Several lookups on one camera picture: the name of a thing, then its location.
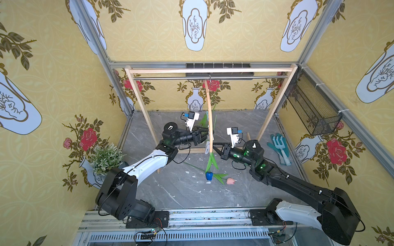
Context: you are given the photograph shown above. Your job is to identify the light garden hand fork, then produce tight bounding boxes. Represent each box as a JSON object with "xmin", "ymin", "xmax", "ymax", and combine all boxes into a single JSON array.
[{"xmin": 273, "ymin": 136, "xmax": 291, "ymax": 166}]

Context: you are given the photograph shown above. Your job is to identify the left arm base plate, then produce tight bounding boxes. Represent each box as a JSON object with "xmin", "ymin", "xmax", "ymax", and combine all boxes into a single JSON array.
[{"xmin": 126, "ymin": 211, "xmax": 169, "ymax": 229}]

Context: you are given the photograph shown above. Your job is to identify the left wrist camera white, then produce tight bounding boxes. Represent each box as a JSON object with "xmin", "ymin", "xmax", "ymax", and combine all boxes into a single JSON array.
[{"xmin": 181, "ymin": 111, "xmax": 200, "ymax": 132}]

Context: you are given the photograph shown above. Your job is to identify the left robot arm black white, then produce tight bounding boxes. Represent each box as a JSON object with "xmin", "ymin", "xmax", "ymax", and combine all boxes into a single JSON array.
[{"xmin": 95, "ymin": 122, "xmax": 209, "ymax": 224}]

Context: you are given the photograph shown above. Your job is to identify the teal garden gloves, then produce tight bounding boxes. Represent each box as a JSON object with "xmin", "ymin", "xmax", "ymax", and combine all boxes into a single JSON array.
[{"xmin": 267, "ymin": 133, "xmax": 291, "ymax": 166}]

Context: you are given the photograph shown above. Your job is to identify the metal rack rod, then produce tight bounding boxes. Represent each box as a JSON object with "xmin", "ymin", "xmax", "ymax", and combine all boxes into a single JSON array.
[{"xmin": 134, "ymin": 75, "xmax": 288, "ymax": 81}]

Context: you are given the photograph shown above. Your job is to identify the yellow artificial tulip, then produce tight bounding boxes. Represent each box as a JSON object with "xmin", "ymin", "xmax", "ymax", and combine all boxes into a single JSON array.
[{"xmin": 200, "ymin": 111, "xmax": 217, "ymax": 128}]

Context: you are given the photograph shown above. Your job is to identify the pink artificial tulip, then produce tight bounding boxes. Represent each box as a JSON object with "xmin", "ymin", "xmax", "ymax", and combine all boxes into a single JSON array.
[{"xmin": 186, "ymin": 163, "xmax": 236, "ymax": 185}]

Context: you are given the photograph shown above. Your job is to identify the black wire mesh basket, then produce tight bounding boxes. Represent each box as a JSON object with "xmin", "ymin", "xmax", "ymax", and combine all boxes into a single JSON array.
[{"xmin": 285, "ymin": 68, "xmax": 342, "ymax": 136}]

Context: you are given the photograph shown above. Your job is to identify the potted white flower plant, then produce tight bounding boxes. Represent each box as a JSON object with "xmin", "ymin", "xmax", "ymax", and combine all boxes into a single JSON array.
[{"xmin": 89, "ymin": 144, "xmax": 125, "ymax": 177}]

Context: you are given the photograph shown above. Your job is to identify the wooden clothes rack frame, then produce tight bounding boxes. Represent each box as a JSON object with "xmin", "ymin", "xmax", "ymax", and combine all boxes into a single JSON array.
[{"xmin": 125, "ymin": 63, "xmax": 298, "ymax": 154}]

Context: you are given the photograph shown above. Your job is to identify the blue artificial tulip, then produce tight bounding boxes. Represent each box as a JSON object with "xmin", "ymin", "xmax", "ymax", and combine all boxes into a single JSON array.
[{"xmin": 207, "ymin": 127, "xmax": 218, "ymax": 168}]

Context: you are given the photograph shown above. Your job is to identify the curved wooden clip hanger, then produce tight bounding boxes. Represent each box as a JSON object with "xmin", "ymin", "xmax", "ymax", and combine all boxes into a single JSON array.
[{"xmin": 204, "ymin": 80, "xmax": 213, "ymax": 153}]

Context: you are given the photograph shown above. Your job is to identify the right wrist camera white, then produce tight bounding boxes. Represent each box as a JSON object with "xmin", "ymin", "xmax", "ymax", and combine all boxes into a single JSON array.
[{"xmin": 226, "ymin": 127, "xmax": 242, "ymax": 148}]

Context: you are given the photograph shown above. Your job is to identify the aluminium rail front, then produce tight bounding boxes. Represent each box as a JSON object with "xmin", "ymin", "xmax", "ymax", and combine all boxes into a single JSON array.
[{"xmin": 78, "ymin": 206, "xmax": 338, "ymax": 231}]

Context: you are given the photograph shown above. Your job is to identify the white clothes peg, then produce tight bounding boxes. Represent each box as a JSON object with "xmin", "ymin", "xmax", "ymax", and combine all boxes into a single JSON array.
[{"xmin": 205, "ymin": 141, "xmax": 210, "ymax": 155}]

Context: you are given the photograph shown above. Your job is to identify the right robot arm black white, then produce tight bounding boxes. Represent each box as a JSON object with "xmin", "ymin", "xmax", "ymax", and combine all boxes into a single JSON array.
[{"xmin": 213, "ymin": 140, "xmax": 362, "ymax": 246}]

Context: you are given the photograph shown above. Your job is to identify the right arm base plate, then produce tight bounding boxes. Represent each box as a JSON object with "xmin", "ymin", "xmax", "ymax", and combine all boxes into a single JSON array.
[{"xmin": 248, "ymin": 209, "xmax": 293, "ymax": 227}]

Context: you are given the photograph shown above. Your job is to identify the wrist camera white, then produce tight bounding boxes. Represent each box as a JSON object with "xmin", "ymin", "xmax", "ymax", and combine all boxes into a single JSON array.
[
  {"xmin": 226, "ymin": 127, "xmax": 242, "ymax": 148},
  {"xmin": 181, "ymin": 111, "xmax": 200, "ymax": 132}
]

